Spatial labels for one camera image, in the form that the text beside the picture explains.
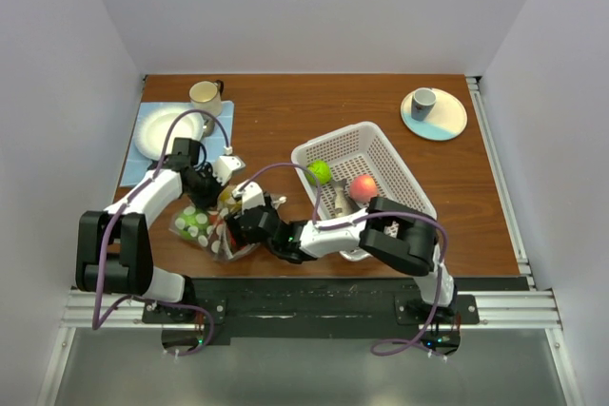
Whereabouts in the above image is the polka dot zip bag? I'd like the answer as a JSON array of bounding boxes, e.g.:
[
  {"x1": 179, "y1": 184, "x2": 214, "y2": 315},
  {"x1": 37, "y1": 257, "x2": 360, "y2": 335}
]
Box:
[{"x1": 169, "y1": 200, "x2": 261, "y2": 262}]

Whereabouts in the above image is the green fake fruit ball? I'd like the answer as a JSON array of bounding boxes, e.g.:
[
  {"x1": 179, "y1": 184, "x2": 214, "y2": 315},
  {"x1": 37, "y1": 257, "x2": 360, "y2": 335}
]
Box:
[{"x1": 305, "y1": 160, "x2": 332, "y2": 185}]

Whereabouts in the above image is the grey fake fish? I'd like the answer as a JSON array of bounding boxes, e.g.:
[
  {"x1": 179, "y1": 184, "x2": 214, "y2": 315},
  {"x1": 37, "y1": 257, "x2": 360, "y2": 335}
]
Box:
[{"x1": 330, "y1": 179, "x2": 360, "y2": 217}]

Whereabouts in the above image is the red fake apple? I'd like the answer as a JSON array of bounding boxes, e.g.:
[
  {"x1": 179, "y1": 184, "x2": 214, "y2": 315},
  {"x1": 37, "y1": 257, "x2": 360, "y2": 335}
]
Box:
[{"x1": 349, "y1": 174, "x2": 379, "y2": 203}]

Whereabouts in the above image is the white plastic basket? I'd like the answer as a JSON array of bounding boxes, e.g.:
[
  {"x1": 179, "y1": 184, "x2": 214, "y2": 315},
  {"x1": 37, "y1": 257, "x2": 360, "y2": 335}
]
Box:
[{"x1": 290, "y1": 121, "x2": 438, "y2": 262}]

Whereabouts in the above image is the yellow fake lemon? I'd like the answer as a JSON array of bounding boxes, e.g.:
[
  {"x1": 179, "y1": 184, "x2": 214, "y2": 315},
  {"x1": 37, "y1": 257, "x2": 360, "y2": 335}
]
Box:
[{"x1": 218, "y1": 185, "x2": 236, "y2": 208}]

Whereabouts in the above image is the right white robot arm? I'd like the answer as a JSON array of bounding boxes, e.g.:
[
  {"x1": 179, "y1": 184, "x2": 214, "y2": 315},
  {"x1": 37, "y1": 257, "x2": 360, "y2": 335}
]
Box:
[{"x1": 226, "y1": 197, "x2": 458, "y2": 323}]

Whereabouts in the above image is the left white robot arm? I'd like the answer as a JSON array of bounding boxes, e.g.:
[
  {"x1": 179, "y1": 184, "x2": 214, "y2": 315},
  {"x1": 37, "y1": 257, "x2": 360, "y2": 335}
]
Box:
[{"x1": 75, "y1": 138, "x2": 243, "y2": 329}]

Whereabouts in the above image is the green fake lime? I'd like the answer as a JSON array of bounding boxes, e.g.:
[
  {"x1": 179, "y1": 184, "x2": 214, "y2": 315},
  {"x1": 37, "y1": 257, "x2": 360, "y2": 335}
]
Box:
[{"x1": 173, "y1": 209, "x2": 209, "y2": 242}]

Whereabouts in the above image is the metal spoon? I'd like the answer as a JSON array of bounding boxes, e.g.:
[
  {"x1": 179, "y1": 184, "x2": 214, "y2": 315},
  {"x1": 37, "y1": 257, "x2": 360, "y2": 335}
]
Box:
[{"x1": 203, "y1": 119, "x2": 215, "y2": 137}]

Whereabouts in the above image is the blue grid placemat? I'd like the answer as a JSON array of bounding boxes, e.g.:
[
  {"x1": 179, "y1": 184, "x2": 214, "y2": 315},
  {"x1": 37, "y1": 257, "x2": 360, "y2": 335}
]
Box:
[{"x1": 120, "y1": 102, "x2": 225, "y2": 187}]

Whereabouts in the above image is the white paper bowl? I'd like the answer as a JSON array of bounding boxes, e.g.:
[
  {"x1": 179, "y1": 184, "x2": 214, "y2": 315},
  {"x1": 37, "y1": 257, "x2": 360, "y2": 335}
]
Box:
[{"x1": 134, "y1": 106, "x2": 205, "y2": 161}]

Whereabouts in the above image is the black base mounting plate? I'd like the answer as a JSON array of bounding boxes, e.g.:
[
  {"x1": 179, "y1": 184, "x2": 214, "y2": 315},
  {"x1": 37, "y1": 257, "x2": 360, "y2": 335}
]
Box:
[{"x1": 142, "y1": 275, "x2": 532, "y2": 348}]

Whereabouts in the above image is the beige mug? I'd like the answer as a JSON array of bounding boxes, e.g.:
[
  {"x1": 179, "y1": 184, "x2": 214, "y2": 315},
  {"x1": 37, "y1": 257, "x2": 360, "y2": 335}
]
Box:
[{"x1": 188, "y1": 80, "x2": 224, "y2": 117}]

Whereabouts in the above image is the small grey cup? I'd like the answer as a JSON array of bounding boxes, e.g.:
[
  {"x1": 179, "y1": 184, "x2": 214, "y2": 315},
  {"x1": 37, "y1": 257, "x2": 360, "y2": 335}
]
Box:
[{"x1": 411, "y1": 87, "x2": 437, "y2": 121}]

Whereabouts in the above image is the round beige blue plate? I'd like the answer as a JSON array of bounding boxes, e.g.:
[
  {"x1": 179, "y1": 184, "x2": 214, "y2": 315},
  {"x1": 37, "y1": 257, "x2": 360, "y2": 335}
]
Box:
[{"x1": 401, "y1": 87, "x2": 468, "y2": 142}]

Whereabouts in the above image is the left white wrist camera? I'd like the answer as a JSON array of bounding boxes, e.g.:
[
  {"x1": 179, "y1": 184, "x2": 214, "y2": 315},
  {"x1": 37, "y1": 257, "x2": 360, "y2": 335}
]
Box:
[{"x1": 212, "y1": 155, "x2": 246, "y2": 185}]

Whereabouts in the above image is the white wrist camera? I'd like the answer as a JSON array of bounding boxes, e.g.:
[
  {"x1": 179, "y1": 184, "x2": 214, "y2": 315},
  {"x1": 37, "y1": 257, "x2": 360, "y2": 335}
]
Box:
[
  {"x1": 212, "y1": 155, "x2": 246, "y2": 185},
  {"x1": 231, "y1": 182, "x2": 265, "y2": 211}
]

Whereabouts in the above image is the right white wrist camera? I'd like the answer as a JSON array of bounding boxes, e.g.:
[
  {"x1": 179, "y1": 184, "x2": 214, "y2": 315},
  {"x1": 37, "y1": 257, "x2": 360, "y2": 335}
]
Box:
[{"x1": 231, "y1": 182, "x2": 265, "y2": 211}]

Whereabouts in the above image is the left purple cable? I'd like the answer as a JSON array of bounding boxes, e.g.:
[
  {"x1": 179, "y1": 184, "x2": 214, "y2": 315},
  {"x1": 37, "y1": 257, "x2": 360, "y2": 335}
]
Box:
[{"x1": 91, "y1": 108, "x2": 235, "y2": 331}]

